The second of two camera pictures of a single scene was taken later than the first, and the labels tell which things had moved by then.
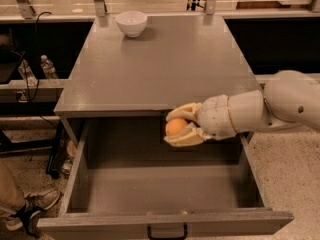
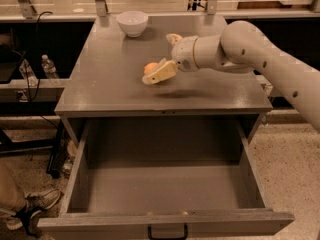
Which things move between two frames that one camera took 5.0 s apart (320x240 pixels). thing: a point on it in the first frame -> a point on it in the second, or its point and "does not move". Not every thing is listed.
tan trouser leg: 12,191 does not move
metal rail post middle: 99,0 does not move
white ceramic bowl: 132,23 does not move
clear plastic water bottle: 48,67 does not move
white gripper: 215,116 -> 184,53
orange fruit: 175,126 -> 150,67
